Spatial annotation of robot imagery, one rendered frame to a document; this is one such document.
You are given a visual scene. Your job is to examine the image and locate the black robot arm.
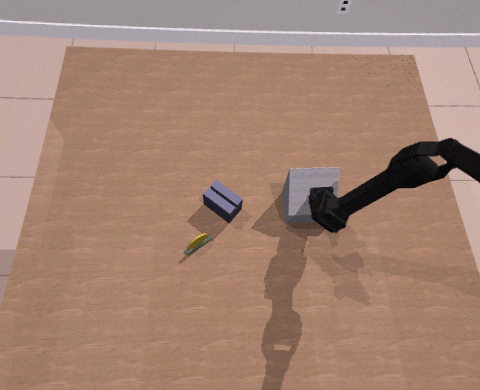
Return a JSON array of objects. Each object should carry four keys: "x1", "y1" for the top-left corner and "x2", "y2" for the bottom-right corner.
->
[{"x1": 309, "y1": 138, "x2": 480, "y2": 233}]

